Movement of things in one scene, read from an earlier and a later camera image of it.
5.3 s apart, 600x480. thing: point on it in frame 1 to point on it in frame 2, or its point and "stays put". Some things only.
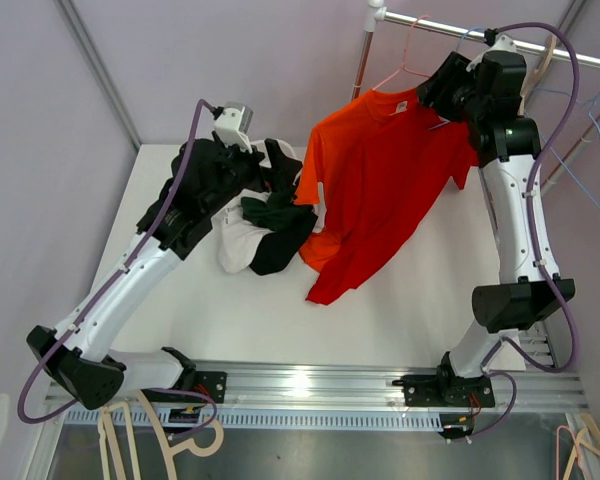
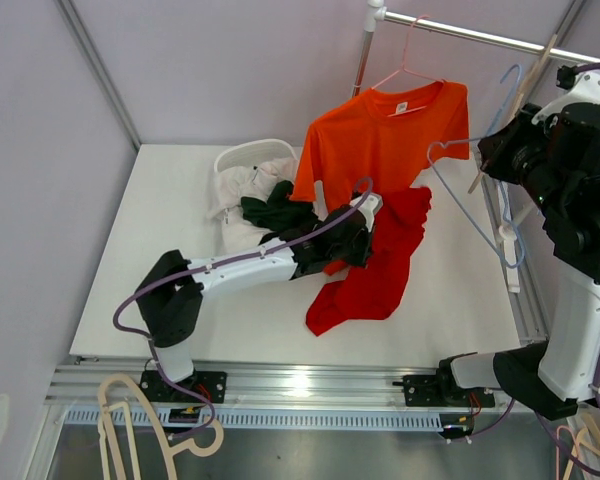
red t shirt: (383, 175) to (375, 290)
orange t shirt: (357, 158) stays put
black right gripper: (451, 73) to (497, 149)
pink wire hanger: (405, 53) stays put
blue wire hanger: (458, 47) to (466, 209)
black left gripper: (279, 178) to (366, 250)
